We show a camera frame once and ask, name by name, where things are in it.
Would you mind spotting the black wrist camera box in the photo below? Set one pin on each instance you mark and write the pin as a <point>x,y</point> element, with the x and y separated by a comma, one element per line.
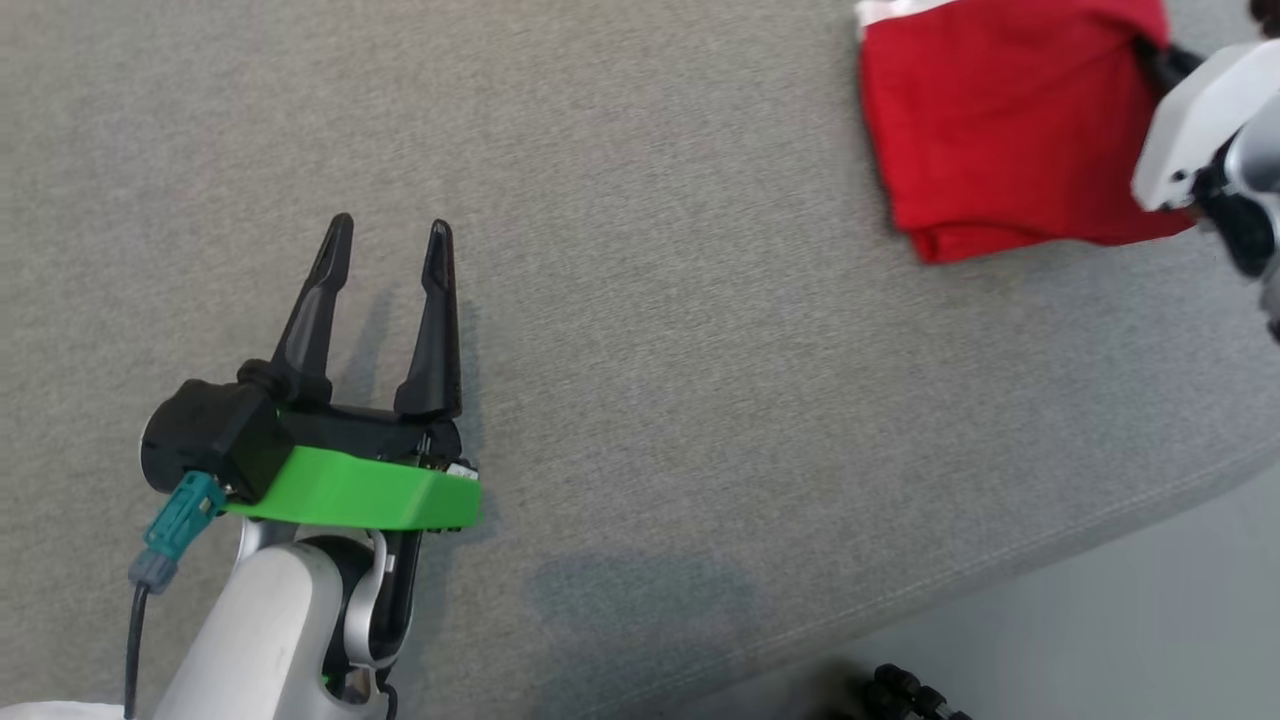
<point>215,435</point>

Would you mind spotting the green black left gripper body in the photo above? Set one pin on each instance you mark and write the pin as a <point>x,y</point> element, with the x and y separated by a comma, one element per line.
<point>380,490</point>

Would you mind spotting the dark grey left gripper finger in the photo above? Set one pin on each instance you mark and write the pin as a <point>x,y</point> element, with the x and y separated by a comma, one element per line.
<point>310,340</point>
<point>438,340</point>

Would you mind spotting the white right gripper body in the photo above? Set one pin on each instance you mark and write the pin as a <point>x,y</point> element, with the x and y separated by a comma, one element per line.
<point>1190,120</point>

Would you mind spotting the red garment with white stripe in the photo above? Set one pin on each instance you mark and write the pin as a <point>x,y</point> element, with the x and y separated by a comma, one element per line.
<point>1000,120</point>

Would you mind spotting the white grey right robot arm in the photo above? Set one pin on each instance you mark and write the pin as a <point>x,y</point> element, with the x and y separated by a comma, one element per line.
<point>1258,160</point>

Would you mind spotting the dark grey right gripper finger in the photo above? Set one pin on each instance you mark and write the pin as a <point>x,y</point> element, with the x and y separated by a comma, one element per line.
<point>1165,65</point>

